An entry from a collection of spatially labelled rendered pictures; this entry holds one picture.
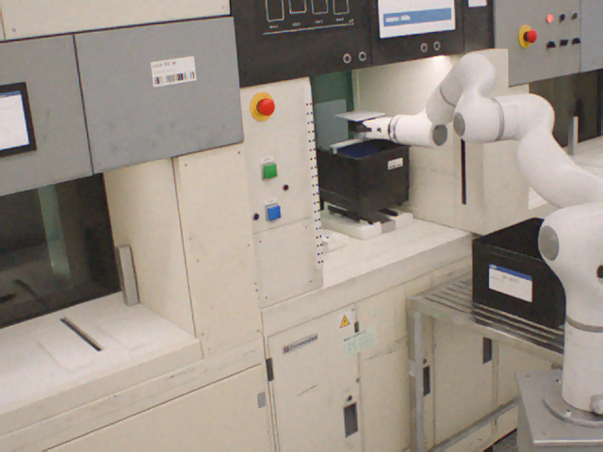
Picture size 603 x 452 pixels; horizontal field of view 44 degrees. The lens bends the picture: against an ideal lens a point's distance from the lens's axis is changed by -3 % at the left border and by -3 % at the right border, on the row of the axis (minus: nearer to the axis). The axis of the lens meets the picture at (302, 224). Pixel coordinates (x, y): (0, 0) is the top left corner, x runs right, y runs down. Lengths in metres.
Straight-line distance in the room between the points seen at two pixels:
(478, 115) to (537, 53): 0.81
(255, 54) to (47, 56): 0.48
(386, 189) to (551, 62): 0.67
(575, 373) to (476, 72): 0.69
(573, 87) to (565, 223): 2.09
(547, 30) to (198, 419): 1.55
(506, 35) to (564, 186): 0.86
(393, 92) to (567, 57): 0.58
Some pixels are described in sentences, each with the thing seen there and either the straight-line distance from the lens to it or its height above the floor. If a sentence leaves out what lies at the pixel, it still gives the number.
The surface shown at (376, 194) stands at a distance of 2.28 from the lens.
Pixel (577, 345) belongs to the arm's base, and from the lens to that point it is 1.54.
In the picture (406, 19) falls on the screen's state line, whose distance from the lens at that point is 2.01.
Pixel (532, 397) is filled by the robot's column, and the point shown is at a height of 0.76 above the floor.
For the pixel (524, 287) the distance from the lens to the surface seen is 1.96.
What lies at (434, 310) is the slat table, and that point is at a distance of 2.05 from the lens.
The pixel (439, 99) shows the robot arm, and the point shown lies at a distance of 1.92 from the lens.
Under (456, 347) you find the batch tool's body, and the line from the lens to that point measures 2.39.
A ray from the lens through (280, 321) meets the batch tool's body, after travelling 1.87.
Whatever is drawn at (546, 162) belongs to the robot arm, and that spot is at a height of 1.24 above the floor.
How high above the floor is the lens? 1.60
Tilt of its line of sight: 17 degrees down
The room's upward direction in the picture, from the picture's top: 5 degrees counter-clockwise
